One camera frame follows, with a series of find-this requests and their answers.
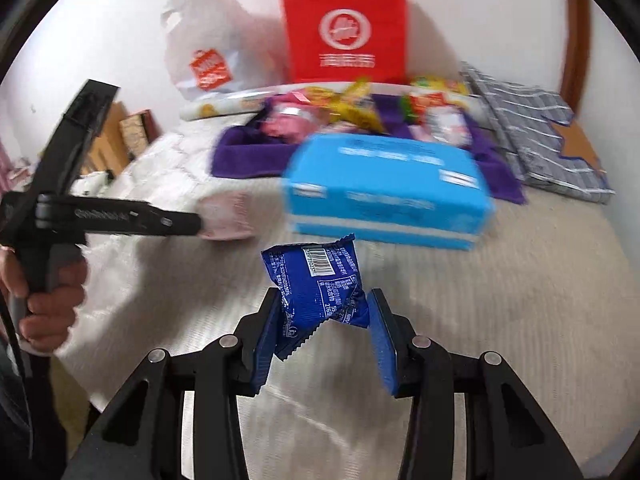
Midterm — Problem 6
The green snack bag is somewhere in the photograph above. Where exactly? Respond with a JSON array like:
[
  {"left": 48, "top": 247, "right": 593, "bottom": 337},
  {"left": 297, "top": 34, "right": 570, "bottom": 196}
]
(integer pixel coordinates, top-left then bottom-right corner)
[{"left": 399, "top": 93, "right": 424, "bottom": 125}]

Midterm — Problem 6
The patterned picture frame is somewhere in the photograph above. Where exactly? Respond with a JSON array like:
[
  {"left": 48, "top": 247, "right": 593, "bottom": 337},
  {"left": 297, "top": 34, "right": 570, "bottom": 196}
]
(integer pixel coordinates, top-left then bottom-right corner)
[{"left": 118, "top": 110, "right": 160, "bottom": 160}]

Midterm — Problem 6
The pink yellow chip bag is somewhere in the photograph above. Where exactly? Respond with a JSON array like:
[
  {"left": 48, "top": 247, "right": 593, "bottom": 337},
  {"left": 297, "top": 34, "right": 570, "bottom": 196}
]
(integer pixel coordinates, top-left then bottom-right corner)
[{"left": 279, "top": 86, "right": 340, "bottom": 108}]

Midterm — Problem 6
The left hand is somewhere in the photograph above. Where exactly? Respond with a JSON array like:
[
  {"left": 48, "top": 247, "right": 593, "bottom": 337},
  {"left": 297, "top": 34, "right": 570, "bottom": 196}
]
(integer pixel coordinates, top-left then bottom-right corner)
[{"left": 1, "top": 247, "right": 89, "bottom": 354}]

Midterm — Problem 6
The grey plaid star bag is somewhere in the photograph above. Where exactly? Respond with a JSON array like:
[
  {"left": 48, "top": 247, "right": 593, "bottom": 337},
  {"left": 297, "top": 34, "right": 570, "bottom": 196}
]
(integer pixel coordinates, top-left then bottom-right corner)
[{"left": 461, "top": 63, "right": 615, "bottom": 205}]

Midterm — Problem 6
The red paper shopping bag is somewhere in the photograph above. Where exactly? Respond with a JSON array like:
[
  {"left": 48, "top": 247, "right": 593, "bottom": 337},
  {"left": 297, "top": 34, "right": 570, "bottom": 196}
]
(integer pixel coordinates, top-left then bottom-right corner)
[{"left": 281, "top": 0, "right": 408, "bottom": 84}]

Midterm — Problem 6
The pale pink wafer packet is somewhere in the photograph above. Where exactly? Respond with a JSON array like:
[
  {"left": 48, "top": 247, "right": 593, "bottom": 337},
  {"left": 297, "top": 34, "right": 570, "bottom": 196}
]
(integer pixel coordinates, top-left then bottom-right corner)
[{"left": 195, "top": 191, "right": 255, "bottom": 242}]

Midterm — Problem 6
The wooden headboard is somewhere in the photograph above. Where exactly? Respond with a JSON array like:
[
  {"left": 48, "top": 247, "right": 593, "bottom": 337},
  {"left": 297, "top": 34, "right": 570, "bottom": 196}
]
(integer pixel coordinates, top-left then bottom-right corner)
[{"left": 80, "top": 102, "right": 129, "bottom": 177}]

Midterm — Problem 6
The brown door frame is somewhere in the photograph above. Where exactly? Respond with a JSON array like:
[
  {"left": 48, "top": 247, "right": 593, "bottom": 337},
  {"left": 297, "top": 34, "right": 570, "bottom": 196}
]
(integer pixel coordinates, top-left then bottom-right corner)
[{"left": 560, "top": 0, "right": 591, "bottom": 113}]

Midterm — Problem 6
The small pink snack packet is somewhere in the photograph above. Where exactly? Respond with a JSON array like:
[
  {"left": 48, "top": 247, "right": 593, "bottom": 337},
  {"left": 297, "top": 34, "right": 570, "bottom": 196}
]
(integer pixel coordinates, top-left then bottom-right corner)
[{"left": 409, "top": 124, "right": 435, "bottom": 143}]

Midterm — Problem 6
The blue tissue pack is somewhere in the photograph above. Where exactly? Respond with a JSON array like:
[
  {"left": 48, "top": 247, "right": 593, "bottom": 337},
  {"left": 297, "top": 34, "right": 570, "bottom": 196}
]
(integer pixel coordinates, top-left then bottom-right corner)
[{"left": 282, "top": 133, "right": 495, "bottom": 249}]

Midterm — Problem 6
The blue cookie packet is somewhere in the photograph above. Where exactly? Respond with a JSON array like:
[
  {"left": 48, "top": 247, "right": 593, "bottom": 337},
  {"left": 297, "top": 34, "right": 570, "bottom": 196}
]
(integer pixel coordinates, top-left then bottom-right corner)
[{"left": 262, "top": 234, "right": 370, "bottom": 361}]

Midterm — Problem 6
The purple towel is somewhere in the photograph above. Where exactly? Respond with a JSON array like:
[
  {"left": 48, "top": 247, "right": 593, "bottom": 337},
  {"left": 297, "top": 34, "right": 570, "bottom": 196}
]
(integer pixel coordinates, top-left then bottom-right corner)
[{"left": 209, "top": 94, "right": 526, "bottom": 205}]

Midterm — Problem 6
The yellow tea packet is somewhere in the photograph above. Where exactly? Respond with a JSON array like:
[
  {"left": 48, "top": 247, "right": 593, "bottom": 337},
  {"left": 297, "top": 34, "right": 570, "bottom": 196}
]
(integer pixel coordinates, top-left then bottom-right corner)
[{"left": 410, "top": 75, "right": 471, "bottom": 96}]

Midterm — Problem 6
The red snack packet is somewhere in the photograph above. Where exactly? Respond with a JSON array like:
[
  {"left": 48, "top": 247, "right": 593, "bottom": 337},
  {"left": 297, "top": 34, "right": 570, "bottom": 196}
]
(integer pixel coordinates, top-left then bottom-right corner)
[{"left": 409, "top": 92, "right": 448, "bottom": 117}]

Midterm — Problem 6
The white red sachet packet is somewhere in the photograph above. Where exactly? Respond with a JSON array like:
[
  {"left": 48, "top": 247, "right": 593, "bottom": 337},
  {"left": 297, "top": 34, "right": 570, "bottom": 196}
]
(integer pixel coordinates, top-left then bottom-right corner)
[{"left": 426, "top": 105, "right": 472, "bottom": 148}]

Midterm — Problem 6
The pink silver snack bag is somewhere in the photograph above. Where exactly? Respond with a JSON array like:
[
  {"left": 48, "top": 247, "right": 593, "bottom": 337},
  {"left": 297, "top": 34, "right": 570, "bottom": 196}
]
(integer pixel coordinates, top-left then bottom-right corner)
[{"left": 260, "top": 102, "right": 326, "bottom": 144}]

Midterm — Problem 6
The white plastic Miniso bag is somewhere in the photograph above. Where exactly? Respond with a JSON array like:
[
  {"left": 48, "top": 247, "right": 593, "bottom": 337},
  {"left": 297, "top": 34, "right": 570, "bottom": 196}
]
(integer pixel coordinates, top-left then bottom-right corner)
[{"left": 160, "top": 0, "right": 285, "bottom": 101}]

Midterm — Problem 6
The yellow snack bag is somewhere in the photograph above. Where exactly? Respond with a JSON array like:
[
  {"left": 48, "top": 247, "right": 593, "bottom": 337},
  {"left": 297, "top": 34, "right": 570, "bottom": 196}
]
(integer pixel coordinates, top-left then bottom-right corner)
[{"left": 328, "top": 79, "right": 385, "bottom": 133}]

